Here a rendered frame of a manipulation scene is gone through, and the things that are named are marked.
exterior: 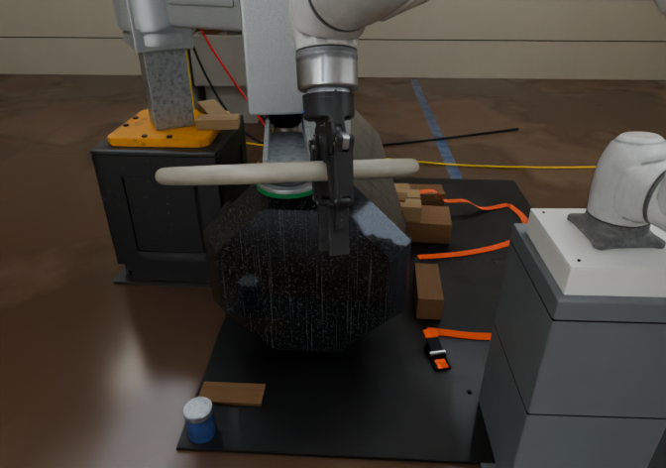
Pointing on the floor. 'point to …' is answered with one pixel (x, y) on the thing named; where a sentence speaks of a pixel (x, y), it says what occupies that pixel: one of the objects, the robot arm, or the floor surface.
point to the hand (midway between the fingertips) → (333, 230)
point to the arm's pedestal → (571, 372)
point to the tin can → (199, 419)
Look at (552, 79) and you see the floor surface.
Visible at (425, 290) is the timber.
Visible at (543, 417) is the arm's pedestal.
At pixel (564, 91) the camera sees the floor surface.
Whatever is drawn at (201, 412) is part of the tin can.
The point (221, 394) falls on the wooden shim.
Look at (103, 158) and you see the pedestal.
